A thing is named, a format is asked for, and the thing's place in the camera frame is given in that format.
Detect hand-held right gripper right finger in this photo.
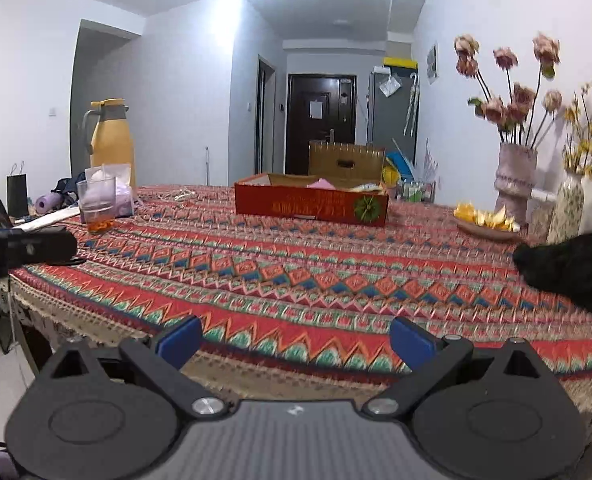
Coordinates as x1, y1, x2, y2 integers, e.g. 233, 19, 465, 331
365, 316, 552, 419

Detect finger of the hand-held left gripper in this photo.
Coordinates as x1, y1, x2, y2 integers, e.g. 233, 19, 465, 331
8, 226, 78, 267

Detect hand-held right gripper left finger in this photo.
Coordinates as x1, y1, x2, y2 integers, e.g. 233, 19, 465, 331
38, 315, 230, 420

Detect red cardboard box pumpkin print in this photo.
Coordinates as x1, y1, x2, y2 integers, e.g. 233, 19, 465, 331
234, 172, 390, 227

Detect pile of assorted packets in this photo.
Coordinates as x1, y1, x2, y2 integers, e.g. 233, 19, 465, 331
305, 177, 386, 194

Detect white flat board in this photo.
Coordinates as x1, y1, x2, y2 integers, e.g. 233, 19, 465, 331
13, 208, 83, 233

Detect purple rolled mat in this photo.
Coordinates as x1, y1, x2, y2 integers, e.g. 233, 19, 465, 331
35, 194, 77, 213

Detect black paper bag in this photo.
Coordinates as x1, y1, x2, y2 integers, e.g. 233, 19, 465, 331
7, 162, 29, 218

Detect dark blue cloth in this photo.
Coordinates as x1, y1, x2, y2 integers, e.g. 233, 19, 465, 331
51, 174, 89, 198

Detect clear plastic cup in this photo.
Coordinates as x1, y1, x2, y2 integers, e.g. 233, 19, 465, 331
76, 176, 117, 233

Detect purple tissue pack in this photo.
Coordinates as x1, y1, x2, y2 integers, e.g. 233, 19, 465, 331
85, 164, 136, 218

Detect yellow thermos jug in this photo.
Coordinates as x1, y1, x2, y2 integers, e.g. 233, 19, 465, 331
82, 99, 137, 191

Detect patterned red tablecloth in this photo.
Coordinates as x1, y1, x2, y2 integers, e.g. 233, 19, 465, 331
0, 184, 592, 441

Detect bowl of orange peels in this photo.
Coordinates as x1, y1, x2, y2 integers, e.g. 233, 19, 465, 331
454, 201, 517, 232

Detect black fuzzy cloth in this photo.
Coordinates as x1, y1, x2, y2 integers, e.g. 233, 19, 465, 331
512, 226, 592, 320

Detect blue plastic item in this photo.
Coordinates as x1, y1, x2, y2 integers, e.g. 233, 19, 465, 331
387, 152, 417, 178

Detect pink textured vase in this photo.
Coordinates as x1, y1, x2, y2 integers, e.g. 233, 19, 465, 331
493, 142, 538, 226

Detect floral patterned vase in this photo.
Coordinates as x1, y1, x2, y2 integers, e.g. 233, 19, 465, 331
546, 170, 586, 245

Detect brown cardboard carton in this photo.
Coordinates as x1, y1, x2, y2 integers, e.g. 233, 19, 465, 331
308, 141, 387, 186

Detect grey refrigerator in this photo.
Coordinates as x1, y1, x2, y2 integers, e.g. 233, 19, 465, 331
367, 67, 419, 166

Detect dark entrance door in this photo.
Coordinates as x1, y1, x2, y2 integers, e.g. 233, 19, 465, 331
285, 74, 358, 176

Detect white folded umbrella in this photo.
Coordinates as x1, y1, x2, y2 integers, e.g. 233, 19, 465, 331
403, 72, 420, 136

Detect dried pink roses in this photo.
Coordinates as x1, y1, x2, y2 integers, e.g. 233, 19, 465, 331
453, 32, 564, 148

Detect yellow flower sprigs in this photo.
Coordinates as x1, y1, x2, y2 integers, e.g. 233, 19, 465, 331
561, 80, 592, 176

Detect wire rack with bottles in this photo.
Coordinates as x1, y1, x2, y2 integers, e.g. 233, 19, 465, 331
397, 178, 437, 205

